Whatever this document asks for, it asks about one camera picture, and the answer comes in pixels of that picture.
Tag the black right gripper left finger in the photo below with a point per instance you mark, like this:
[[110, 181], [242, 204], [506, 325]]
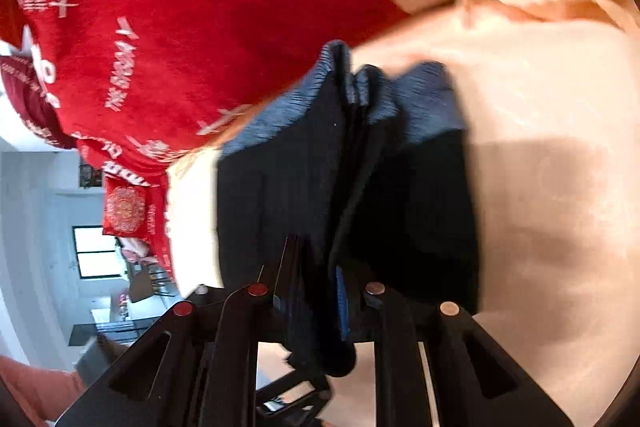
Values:
[[195, 366]]

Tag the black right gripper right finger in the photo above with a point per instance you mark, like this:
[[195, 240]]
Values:
[[434, 365]]

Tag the black pants with blue trim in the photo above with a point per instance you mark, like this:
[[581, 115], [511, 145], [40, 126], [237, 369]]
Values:
[[368, 173]]

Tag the dark framed window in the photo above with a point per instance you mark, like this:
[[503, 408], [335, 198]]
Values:
[[97, 255]]

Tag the red embroidered cushion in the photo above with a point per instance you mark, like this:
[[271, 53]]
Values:
[[125, 210]]

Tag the cream seat cushion cover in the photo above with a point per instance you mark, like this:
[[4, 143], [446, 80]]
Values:
[[551, 92]]

